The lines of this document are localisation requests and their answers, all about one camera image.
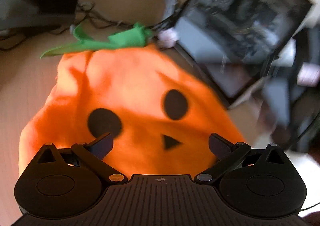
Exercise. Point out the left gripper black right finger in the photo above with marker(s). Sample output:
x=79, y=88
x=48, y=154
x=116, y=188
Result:
x=229, y=157

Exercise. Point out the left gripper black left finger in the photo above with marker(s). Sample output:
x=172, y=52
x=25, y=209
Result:
x=91, y=156

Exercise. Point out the orange pumpkin costume garment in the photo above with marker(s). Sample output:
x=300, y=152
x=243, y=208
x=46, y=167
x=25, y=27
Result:
x=159, y=115

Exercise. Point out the glass-sided computer case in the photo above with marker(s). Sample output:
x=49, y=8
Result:
x=233, y=42

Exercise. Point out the white cable knot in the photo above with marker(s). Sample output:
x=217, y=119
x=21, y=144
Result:
x=167, y=38

